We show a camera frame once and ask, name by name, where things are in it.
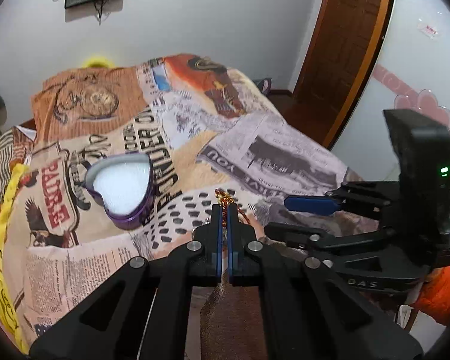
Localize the red gold braided bracelet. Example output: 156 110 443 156
214 187 253 228

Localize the orange sleeve forearm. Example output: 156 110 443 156
411 266 450 326

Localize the purple heart-shaped tin box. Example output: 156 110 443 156
84 153 155 230

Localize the brown wooden door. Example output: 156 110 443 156
286 0 391 148

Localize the yellow cloth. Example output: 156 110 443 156
0 163 29 355

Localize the newspaper print bed blanket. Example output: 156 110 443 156
0 54 377 349

